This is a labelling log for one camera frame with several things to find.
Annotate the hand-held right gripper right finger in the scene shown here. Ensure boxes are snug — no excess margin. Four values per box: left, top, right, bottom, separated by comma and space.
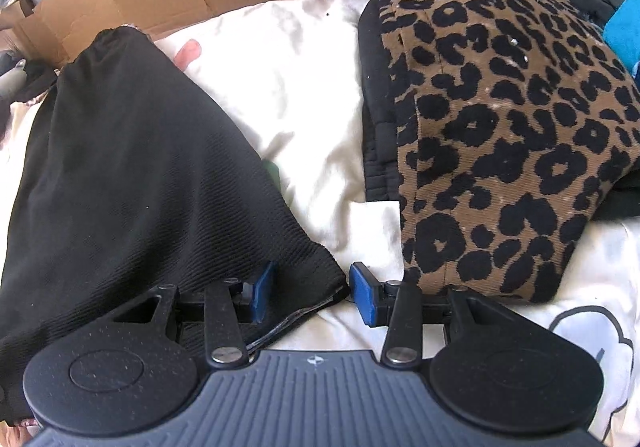
350, 262, 521, 369

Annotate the white cartoon-print bed sheet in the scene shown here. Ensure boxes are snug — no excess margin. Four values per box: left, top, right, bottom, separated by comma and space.
0, 0, 640, 447

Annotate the leopard print garment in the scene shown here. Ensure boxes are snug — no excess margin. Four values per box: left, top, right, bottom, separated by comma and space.
357, 0, 640, 306

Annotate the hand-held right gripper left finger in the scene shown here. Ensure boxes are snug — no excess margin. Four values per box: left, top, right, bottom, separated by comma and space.
107, 261, 279, 369

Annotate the grey plush toy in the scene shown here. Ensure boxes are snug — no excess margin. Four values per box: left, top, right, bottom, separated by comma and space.
0, 50, 29, 101

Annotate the teal sports jersey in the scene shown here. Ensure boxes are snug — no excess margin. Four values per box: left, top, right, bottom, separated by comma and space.
601, 2, 640, 74

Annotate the black garment with bear-print lining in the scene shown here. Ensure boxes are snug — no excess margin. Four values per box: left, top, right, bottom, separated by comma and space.
0, 26, 351, 428

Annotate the black cloth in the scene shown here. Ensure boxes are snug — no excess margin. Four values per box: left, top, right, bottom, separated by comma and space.
22, 60, 62, 101

